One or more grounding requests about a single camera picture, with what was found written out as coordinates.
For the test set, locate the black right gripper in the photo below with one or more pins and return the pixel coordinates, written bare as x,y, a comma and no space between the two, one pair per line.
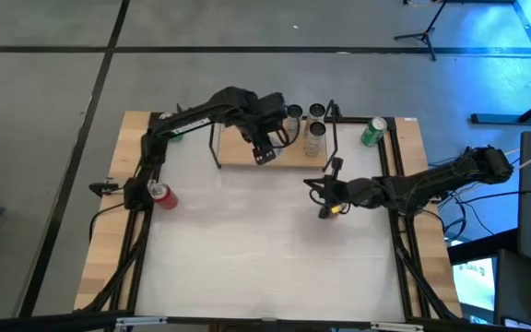
360,193

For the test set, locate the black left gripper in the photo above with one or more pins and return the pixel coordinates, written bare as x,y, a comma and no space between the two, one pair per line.
272,110

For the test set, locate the silver Celsius can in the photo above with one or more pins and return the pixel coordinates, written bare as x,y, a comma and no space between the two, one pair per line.
316,112
294,117

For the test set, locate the Celsius can orange print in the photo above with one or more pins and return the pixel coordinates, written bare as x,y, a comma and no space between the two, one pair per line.
317,138

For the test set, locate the green Sprite can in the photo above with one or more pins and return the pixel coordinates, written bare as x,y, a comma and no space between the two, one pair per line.
372,133
177,137

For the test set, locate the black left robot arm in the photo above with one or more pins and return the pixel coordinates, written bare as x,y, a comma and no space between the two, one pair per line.
224,106

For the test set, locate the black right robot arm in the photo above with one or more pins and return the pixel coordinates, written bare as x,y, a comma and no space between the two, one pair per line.
431,182

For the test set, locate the red Coca-Cola can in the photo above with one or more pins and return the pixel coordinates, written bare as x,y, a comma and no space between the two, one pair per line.
166,199

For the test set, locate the monitor screen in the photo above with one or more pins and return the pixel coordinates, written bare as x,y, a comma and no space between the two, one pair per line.
475,286

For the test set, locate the black tripod stand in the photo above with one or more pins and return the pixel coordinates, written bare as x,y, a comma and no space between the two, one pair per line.
426,33

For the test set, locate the black rig crossbar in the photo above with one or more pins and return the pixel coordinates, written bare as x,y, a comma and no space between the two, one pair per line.
39,321

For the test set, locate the wooden shelf black metal frame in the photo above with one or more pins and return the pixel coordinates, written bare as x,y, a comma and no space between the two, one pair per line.
242,152

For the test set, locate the black table frame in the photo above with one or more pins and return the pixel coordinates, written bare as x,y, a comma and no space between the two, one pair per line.
145,230

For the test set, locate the black base bracket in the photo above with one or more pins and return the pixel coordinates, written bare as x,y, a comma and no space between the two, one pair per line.
102,188

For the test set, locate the black desk frame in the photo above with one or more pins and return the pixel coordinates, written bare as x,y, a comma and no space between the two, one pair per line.
500,119

